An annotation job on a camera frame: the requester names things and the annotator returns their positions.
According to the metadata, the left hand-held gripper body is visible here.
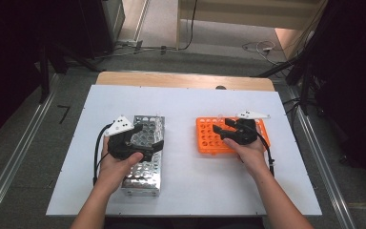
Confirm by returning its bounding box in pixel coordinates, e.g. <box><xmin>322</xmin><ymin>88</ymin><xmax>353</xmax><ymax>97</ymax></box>
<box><xmin>104</xmin><ymin>114</ymin><xmax>156</xmax><ymax>162</ymax></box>

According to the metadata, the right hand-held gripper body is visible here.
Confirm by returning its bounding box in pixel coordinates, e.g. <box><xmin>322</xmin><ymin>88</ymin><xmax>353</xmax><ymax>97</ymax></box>
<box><xmin>221</xmin><ymin>110</ymin><xmax>272</xmax><ymax>146</ymax></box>

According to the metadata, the orange plastic test tube rack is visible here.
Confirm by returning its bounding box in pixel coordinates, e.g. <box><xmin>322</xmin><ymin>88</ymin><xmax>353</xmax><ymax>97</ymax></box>
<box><xmin>195</xmin><ymin>115</ymin><xmax>272</xmax><ymax>156</ymax></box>

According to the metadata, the metal test tube rack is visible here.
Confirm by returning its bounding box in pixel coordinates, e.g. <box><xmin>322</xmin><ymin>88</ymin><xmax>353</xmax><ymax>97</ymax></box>
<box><xmin>120</xmin><ymin>114</ymin><xmax>166</xmax><ymax>198</ymax></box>

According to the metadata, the person's right hand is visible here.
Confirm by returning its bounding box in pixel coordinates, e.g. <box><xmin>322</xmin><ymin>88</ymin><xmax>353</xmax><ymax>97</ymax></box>
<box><xmin>223</xmin><ymin>124</ymin><xmax>270</xmax><ymax>179</ymax></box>

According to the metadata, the person's left hand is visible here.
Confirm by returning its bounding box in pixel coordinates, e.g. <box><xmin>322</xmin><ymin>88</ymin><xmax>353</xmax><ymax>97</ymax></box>
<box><xmin>95</xmin><ymin>136</ymin><xmax>145</xmax><ymax>194</ymax></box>

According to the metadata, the white table board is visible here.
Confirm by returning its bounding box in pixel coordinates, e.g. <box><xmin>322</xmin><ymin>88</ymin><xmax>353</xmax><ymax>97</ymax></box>
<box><xmin>46</xmin><ymin>84</ymin><xmax>322</xmax><ymax>218</ymax></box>

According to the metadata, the wooden table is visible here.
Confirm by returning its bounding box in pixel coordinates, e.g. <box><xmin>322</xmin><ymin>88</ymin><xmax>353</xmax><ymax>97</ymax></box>
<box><xmin>95</xmin><ymin>71</ymin><xmax>275</xmax><ymax>93</ymax></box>

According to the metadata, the black metal stand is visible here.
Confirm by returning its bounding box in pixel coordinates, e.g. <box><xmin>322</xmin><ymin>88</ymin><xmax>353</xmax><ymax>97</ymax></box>
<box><xmin>254</xmin><ymin>47</ymin><xmax>328</xmax><ymax>115</ymax></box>
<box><xmin>37</xmin><ymin>41</ymin><xmax>103</xmax><ymax>104</ymax></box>

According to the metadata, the beige wooden furniture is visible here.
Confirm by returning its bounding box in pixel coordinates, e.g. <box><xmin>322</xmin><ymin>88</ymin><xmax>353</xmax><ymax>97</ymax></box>
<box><xmin>175</xmin><ymin>0</ymin><xmax>328</xmax><ymax>60</ymax></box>

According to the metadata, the grey cabinet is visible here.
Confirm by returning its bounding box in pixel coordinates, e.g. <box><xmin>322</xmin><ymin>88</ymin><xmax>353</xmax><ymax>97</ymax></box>
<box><xmin>101</xmin><ymin>0</ymin><xmax>126</xmax><ymax>49</ymax></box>

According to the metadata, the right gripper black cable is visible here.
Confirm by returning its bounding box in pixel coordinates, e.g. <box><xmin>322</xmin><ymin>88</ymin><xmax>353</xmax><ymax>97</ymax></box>
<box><xmin>256</xmin><ymin>132</ymin><xmax>275</xmax><ymax>178</ymax></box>

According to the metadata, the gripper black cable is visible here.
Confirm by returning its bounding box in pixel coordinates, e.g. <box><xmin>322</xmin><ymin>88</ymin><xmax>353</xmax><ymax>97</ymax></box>
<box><xmin>256</xmin><ymin>132</ymin><xmax>275</xmax><ymax>178</ymax></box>
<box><xmin>91</xmin><ymin>123</ymin><xmax>113</xmax><ymax>187</ymax></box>

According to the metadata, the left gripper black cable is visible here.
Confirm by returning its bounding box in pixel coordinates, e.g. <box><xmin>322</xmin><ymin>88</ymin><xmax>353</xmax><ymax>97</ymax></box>
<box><xmin>91</xmin><ymin>123</ymin><xmax>113</xmax><ymax>187</ymax></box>

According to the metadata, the white floor cable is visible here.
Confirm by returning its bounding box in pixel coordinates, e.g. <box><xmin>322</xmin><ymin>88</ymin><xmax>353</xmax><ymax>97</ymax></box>
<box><xmin>241</xmin><ymin>40</ymin><xmax>277</xmax><ymax>58</ymax></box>

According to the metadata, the grey floor cable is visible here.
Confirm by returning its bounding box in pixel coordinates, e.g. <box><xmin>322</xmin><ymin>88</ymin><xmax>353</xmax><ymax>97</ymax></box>
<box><xmin>94</xmin><ymin>44</ymin><xmax>177</xmax><ymax>60</ymax></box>

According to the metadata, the hanging black cable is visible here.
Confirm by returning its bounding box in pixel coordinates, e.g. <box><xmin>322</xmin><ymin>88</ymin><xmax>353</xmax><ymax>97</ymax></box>
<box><xmin>179</xmin><ymin>0</ymin><xmax>198</xmax><ymax>52</ymax></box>

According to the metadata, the metal floor rail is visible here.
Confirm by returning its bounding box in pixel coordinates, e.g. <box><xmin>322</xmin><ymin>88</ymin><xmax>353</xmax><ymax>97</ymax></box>
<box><xmin>282</xmin><ymin>83</ymin><xmax>358</xmax><ymax>229</ymax></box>
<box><xmin>0</xmin><ymin>73</ymin><xmax>61</xmax><ymax>229</ymax></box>

